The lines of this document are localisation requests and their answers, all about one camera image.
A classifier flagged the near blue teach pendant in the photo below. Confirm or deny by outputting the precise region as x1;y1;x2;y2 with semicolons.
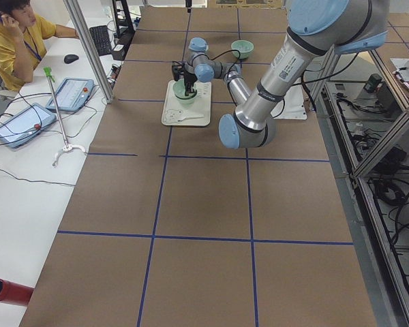
0;103;57;149

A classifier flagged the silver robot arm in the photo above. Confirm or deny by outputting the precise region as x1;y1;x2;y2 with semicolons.
172;0;390;149

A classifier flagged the aluminium frame post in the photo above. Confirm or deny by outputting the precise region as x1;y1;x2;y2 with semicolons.
63;0;114;104

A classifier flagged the white plastic spoon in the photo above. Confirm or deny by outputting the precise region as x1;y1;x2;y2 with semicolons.
177;115;205;123

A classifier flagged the silver grabber stick green tip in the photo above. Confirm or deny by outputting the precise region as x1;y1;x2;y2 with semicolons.
43;67;87;167

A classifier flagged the far blue teach pendant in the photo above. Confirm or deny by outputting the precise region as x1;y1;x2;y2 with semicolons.
53;78;95;112

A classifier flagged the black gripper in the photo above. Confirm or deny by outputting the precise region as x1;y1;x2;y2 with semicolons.
183;70;197;95

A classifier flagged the black keyboard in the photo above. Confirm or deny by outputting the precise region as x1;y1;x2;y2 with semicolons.
89;25;112;56

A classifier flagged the red tube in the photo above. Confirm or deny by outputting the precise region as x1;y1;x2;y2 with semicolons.
0;279;34;307

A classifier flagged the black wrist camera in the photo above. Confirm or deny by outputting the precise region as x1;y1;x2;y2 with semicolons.
171;61;185;81

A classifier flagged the person in yellow shirt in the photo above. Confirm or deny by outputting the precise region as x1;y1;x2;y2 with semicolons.
0;1;78;91

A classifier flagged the green bowl with ice cubes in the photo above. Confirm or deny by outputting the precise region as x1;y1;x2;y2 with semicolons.
230;40;254;60

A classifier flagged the white camera post base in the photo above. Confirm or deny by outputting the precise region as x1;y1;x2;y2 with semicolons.
271;84;307;120

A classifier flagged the cream bear tray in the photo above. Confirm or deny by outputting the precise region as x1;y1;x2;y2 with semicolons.
161;80;211;127

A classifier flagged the green bowl on tray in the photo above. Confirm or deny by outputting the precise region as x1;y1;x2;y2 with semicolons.
175;95;196;105

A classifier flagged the black computer mouse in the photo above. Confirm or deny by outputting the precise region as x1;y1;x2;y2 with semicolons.
63;54;79;64

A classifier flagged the blue teach pendant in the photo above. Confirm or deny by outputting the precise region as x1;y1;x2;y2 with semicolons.
0;103;57;149
53;78;95;112

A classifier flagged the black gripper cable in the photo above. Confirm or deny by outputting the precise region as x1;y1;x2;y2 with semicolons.
177;49;243;69

